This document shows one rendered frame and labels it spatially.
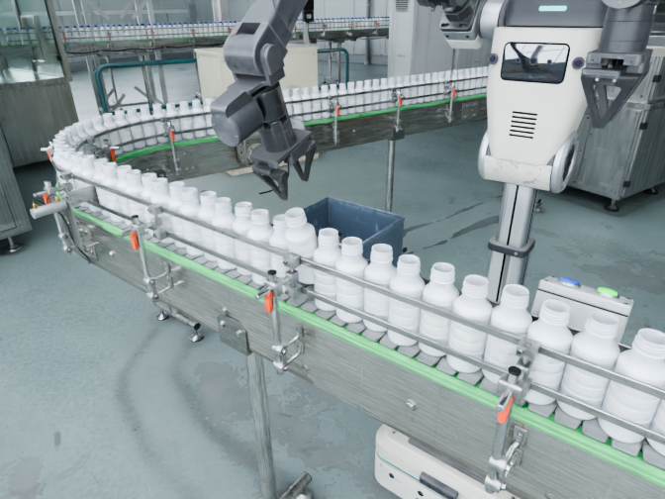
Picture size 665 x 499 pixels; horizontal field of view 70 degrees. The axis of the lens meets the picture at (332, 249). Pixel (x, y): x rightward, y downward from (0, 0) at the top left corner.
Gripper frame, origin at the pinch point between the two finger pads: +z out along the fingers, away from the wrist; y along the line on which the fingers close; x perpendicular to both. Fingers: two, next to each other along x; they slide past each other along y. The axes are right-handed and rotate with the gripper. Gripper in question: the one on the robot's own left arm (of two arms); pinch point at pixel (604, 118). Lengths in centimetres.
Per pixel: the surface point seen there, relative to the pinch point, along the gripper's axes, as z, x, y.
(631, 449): 39.5, -16.1, -18.8
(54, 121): 94, 541, 144
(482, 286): 23.2, 8.2, -17.1
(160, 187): 25, 91, -18
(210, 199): 24, 73, -16
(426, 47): 38, 309, 536
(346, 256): 25.6, 33.1, -18.0
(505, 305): 25.1, 4.4, -17.0
